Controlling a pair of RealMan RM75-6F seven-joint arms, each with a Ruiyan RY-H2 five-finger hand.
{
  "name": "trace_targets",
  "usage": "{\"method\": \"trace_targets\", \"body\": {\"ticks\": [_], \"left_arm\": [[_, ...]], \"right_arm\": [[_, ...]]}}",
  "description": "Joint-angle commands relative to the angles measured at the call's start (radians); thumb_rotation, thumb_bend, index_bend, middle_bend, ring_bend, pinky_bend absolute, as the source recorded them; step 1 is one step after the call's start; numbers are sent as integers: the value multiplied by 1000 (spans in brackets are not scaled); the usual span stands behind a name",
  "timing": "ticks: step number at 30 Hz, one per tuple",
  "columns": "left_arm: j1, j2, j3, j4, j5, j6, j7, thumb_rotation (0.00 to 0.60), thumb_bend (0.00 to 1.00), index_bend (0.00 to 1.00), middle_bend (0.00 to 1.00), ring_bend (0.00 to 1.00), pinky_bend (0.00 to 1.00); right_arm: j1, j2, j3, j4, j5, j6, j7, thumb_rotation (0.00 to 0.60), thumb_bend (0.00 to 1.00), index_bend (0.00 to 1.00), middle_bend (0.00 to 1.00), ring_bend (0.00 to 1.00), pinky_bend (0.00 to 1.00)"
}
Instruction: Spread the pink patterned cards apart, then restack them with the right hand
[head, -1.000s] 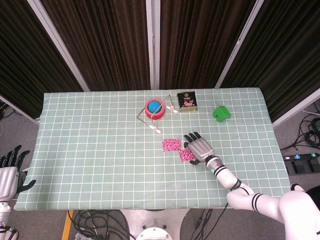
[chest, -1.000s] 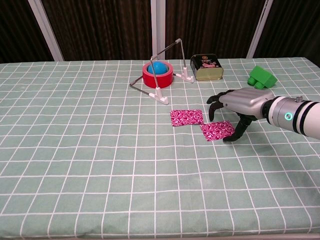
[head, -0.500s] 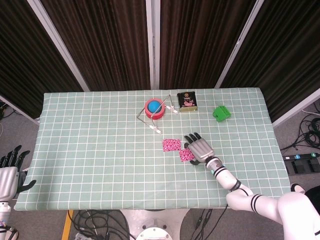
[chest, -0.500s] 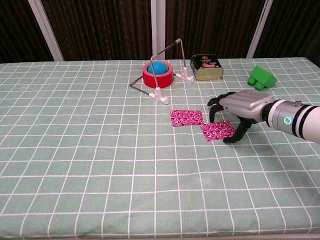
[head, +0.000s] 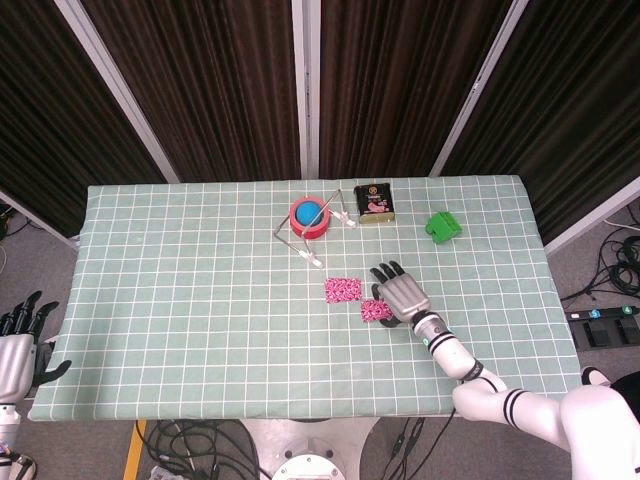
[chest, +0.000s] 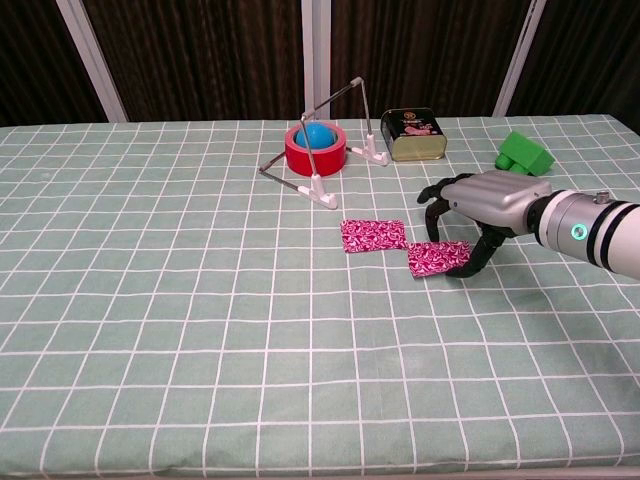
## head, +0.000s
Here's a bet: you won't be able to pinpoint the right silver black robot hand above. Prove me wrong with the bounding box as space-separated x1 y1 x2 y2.
369 259 432 330

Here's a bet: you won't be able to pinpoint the red tape roll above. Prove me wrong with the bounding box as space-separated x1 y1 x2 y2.
289 196 332 241

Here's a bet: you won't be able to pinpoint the white sneaker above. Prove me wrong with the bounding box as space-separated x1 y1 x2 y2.
0 452 39 480

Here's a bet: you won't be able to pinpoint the black cable with inline plug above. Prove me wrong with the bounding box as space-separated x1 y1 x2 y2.
387 417 426 480

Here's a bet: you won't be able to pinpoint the black and white shoe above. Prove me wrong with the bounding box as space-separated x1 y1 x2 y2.
581 366 612 389

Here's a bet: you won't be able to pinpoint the blue ball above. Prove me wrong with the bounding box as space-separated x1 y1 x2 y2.
294 202 324 227

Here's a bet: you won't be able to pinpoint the pink patterned playing card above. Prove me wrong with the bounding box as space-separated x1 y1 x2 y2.
359 298 393 324
323 276 363 305

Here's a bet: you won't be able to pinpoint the green plastic block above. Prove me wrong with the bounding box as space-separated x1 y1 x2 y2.
424 210 464 246

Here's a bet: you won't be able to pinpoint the black gold tin can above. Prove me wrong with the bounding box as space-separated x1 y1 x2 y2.
353 183 398 226

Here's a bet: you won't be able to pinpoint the black floor cable bundle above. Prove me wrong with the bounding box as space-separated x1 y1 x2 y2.
143 418 261 480
559 202 640 304

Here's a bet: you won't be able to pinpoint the dark brown curtain panel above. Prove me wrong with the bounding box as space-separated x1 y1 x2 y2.
79 0 301 182
319 0 511 179
442 0 640 246
0 0 169 239

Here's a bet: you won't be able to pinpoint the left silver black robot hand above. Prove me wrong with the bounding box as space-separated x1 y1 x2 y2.
0 290 73 404

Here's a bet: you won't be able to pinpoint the black numbered foot pedal unit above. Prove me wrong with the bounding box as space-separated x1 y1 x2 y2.
564 304 640 351

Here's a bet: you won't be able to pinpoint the metal tongs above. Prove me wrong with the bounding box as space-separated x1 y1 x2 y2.
272 188 357 271

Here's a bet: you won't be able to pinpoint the yellow floor tape strip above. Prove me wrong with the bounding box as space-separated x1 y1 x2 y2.
123 419 149 480

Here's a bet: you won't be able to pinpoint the silver white robot base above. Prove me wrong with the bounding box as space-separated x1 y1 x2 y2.
239 417 381 480

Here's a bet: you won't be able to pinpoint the white partition frame rail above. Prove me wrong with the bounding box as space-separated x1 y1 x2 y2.
0 188 81 250
543 175 640 252

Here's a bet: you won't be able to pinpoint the white partition frame post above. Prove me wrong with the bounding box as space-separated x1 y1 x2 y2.
428 0 530 177
291 0 321 180
53 0 180 184

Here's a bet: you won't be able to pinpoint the black trouser leg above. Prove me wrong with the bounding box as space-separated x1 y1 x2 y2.
609 372 640 396

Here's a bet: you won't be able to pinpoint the green checked tablecloth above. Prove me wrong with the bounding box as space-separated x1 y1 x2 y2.
27 173 586 422

